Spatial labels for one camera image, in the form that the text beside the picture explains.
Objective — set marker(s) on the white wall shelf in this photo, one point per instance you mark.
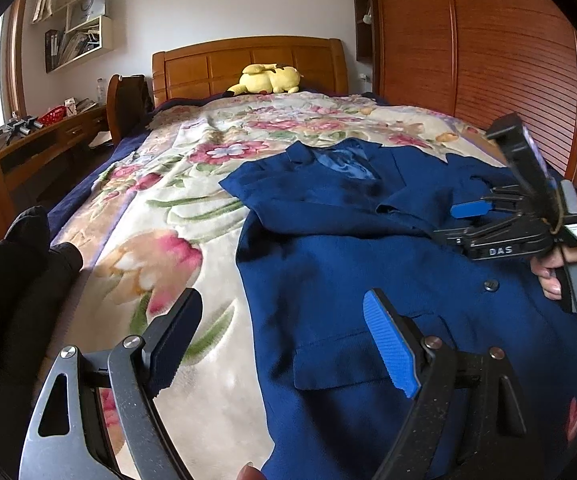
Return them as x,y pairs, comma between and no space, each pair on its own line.
104,32

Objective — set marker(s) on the wooden bed headboard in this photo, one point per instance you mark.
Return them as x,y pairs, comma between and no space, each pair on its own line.
203,65

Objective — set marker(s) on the yellow plush toy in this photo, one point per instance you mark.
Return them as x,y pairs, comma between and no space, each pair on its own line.
268,80

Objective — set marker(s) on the black clamp tool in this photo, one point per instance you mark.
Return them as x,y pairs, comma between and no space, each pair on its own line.
23,126

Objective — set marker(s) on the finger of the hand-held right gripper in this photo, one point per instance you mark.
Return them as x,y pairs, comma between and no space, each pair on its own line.
448,237
468,209

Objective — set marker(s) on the white carton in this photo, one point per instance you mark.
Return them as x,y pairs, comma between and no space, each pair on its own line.
72,106

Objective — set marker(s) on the red basket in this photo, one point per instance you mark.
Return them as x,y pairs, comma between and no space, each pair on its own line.
52,116

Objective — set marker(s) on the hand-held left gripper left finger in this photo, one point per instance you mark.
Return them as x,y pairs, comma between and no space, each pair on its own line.
178,332

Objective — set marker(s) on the wooden louvred wardrobe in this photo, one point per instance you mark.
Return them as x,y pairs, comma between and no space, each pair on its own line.
468,35

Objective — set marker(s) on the dark wooden open shelf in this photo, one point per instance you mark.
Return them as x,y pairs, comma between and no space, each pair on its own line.
363,40

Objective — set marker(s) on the floral blanket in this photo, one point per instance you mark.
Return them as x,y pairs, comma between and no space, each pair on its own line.
178,185

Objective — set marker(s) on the person's legs in black trousers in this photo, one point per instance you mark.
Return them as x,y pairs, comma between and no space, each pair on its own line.
3,300

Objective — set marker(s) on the person's left hand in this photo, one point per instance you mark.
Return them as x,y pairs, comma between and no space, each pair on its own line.
252,473

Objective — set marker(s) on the navy bed sheet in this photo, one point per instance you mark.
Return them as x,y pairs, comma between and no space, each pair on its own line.
93,180

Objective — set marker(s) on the clear plastic bottle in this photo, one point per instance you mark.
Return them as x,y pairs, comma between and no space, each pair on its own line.
100,91

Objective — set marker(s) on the black binder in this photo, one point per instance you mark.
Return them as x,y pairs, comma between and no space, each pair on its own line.
51,47

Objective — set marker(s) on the blue suit jacket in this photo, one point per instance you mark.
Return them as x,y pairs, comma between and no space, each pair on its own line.
318,270

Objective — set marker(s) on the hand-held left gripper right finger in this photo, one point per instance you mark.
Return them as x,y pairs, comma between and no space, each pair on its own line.
388,345

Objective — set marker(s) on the wooden chair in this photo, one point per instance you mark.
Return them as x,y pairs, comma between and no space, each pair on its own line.
113,105

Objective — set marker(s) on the white paper bag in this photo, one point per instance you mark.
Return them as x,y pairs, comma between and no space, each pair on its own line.
87,7

